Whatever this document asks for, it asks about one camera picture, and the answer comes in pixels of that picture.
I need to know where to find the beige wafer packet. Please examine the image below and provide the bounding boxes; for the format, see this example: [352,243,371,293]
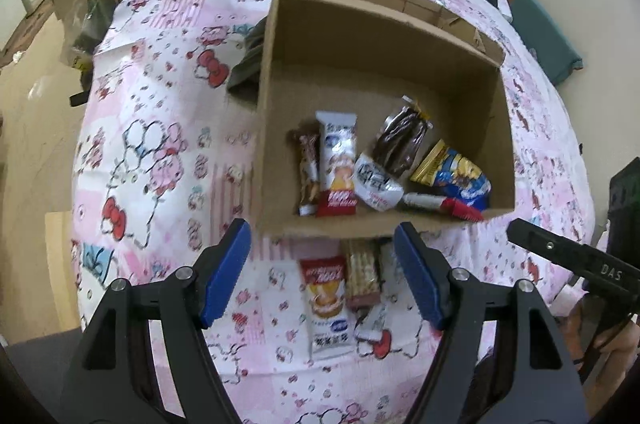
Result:
[342,238,383,310]

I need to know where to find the round white snack packet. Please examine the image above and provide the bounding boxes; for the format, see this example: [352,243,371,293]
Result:
[352,153,405,211]

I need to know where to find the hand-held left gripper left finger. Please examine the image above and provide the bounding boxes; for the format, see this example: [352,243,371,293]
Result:
[60,219,252,424]

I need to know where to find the cardboard box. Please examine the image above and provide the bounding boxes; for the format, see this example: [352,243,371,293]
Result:
[251,0,517,241]

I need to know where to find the dark brown clear snack packet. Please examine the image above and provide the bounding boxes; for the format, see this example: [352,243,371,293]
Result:
[372,95,433,177]

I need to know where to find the clear plastic bag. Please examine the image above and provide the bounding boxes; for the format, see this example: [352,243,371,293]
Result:
[60,0,108,72]

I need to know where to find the red white snack bar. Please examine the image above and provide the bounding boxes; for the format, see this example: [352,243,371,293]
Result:
[402,191,486,222]

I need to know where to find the pink cartoon printed bed sheet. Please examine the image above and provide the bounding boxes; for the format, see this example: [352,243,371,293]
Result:
[70,0,601,424]

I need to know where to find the small white black snack packet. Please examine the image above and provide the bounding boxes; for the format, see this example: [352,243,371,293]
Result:
[354,304,390,345]

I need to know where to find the brown chocolate bar wrapper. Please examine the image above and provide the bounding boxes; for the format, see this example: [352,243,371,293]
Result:
[287,119,322,217]

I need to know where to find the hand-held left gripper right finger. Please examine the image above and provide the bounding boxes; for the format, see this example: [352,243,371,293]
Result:
[393,223,590,424]

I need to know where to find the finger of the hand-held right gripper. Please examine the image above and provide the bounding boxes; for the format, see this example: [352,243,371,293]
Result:
[606,157,640,251]
[506,218,603,272]

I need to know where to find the dark folded cloth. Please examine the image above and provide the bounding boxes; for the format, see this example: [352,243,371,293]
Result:
[226,17,268,95]

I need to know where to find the yellow blue snack packet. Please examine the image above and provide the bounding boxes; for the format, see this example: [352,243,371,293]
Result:
[410,139,493,211]

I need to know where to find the person's right hand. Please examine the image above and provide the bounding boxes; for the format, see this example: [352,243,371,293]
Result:
[562,297,640,400]

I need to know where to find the teal cushion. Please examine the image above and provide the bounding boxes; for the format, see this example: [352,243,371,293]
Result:
[477,0,584,86]

